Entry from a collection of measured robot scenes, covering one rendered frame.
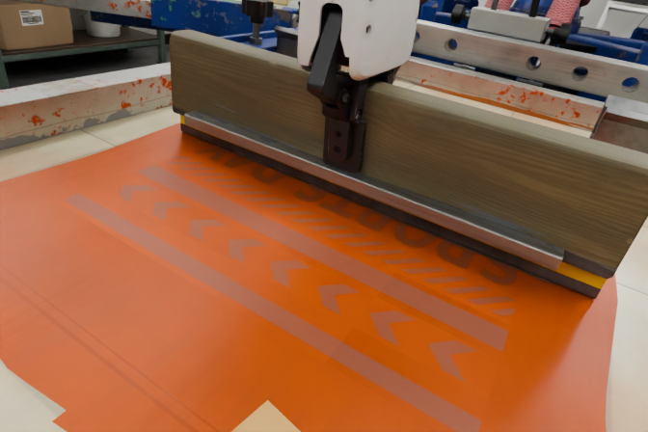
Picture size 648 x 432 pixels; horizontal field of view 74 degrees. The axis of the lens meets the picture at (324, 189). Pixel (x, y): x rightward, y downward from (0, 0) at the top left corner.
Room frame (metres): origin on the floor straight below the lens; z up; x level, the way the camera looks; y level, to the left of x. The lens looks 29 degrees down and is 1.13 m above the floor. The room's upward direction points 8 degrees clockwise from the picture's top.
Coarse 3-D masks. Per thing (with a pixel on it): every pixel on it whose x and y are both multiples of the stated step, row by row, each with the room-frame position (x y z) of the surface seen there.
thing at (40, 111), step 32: (160, 64) 0.51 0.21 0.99; (416, 64) 0.74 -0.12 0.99; (0, 96) 0.34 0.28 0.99; (32, 96) 0.35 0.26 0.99; (64, 96) 0.37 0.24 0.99; (96, 96) 0.39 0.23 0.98; (128, 96) 0.42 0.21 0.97; (160, 96) 0.46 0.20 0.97; (480, 96) 0.68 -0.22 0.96; (512, 96) 0.66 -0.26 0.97; (544, 96) 0.64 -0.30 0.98; (576, 96) 0.65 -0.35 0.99; (0, 128) 0.32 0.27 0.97; (32, 128) 0.34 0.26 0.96; (64, 128) 0.36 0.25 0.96
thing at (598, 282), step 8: (256, 152) 0.36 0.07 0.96; (296, 168) 0.34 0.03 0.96; (376, 200) 0.30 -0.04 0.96; (520, 256) 0.25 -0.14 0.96; (560, 264) 0.24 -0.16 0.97; (568, 264) 0.24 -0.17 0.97; (560, 272) 0.24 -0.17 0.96; (568, 272) 0.24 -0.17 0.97; (576, 272) 0.24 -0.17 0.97; (584, 272) 0.23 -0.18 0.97; (584, 280) 0.23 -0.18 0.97; (592, 280) 0.23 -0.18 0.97; (600, 280) 0.23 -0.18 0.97; (600, 288) 0.23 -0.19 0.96
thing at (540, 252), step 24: (192, 120) 0.36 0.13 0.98; (216, 120) 0.36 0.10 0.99; (240, 144) 0.34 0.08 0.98; (264, 144) 0.33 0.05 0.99; (312, 168) 0.30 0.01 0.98; (336, 168) 0.30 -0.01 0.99; (360, 192) 0.28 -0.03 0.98; (384, 192) 0.28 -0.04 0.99; (408, 192) 0.28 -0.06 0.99; (432, 216) 0.26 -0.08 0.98; (456, 216) 0.25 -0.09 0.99; (480, 240) 0.24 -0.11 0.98; (504, 240) 0.24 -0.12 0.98; (528, 240) 0.24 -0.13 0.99; (552, 264) 0.22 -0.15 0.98
